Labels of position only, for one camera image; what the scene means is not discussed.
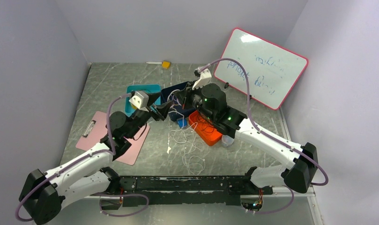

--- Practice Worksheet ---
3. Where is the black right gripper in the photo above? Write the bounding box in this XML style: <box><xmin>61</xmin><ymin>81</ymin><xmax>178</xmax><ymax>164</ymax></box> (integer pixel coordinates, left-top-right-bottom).
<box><xmin>175</xmin><ymin>80</ymin><xmax>216</xmax><ymax>122</ymax></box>

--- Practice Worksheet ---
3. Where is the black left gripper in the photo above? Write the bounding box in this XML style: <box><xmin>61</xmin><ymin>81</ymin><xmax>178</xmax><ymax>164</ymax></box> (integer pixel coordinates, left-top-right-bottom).
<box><xmin>125</xmin><ymin>91</ymin><xmax>173</xmax><ymax>138</ymax></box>

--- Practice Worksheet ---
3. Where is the white cable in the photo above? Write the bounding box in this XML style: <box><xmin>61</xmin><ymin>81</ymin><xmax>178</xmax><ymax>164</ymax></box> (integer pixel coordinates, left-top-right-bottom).
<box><xmin>166</xmin><ymin>90</ymin><xmax>206</xmax><ymax>176</ymax></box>

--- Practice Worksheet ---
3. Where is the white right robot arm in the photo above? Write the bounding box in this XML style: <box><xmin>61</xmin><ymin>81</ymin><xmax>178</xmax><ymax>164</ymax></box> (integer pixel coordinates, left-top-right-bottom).
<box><xmin>174</xmin><ymin>83</ymin><xmax>318</xmax><ymax>194</ymax></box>

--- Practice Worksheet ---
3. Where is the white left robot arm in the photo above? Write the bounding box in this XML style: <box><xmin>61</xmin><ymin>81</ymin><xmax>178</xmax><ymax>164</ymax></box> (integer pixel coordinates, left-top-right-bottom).
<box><xmin>15</xmin><ymin>91</ymin><xmax>173</xmax><ymax>225</ymax></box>

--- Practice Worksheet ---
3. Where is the navy blue plastic tray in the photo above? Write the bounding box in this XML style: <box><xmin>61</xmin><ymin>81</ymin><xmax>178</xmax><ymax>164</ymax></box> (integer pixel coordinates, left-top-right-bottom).
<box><xmin>161</xmin><ymin>82</ymin><xmax>195</xmax><ymax>122</ymax></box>

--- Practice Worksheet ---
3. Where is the teal plastic tray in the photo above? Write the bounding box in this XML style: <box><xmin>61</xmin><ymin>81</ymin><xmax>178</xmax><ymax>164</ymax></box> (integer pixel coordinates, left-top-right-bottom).
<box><xmin>125</xmin><ymin>84</ymin><xmax>161</xmax><ymax>117</ymax></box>

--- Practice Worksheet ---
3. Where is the orange plastic tray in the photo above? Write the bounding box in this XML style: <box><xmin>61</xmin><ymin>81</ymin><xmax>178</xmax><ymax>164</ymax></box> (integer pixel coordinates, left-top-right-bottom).
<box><xmin>188</xmin><ymin>111</ymin><xmax>222</xmax><ymax>146</ymax></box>

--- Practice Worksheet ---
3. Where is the yellow block eraser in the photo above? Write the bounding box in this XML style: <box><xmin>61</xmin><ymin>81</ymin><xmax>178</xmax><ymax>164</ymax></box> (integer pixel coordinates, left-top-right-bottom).
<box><xmin>161</xmin><ymin>61</ymin><xmax>171</xmax><ymax>69</ymax></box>

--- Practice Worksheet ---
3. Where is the clear plastic cup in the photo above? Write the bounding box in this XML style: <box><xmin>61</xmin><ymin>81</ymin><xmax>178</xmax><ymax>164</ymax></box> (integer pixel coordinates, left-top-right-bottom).
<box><xmin>221</xmin><ymin>135</ymin><xmax>234</xmax><ymax>148</ymax></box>

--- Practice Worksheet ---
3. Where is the pink clipboard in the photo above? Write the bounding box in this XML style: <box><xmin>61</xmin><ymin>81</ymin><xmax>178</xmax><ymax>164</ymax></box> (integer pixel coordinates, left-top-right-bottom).
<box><xmin>75</xmin><ymin>111</ymin><xmax>150</xmax><ymax>165</ymax></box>

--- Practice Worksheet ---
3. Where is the pink framed whiteboard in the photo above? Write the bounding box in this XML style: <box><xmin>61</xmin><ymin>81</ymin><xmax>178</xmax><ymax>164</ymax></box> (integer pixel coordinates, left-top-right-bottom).
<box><xmin>214</xmin><ymin>28</ymin><xmax>308</xmax><ymax>110</ymax></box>

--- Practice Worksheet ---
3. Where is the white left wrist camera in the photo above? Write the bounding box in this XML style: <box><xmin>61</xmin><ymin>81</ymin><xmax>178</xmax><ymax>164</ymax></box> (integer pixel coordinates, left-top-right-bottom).
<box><xmin>129</xmin><ymin>90</ymin><xmax>149</xmax><ymax>112</ymax></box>

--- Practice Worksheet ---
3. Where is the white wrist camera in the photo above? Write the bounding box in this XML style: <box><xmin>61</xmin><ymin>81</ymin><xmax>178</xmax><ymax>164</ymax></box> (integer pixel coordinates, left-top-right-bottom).
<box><xmin>129</xmin><ymin>90</ymin><xmax>149</xmax><ymax>112</ymax></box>
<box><xmin>192</xmin><ymin>67</ymin><xmax>212</xmax><ymax>90</ymax></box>

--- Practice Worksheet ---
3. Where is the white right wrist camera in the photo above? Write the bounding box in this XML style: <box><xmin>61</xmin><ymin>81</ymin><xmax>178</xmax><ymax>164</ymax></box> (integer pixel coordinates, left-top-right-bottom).
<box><xmin>192</xmin><ymin>67</ymin><xmax>212</xmax><ymax>90</ymax></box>

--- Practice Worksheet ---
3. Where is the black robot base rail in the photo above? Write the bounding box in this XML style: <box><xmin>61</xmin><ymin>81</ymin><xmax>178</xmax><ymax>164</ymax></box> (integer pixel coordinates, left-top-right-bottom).
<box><xmin>101</xmin><ymin>167</ymin><xmax>273</xmax><ymax>207</ymax></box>

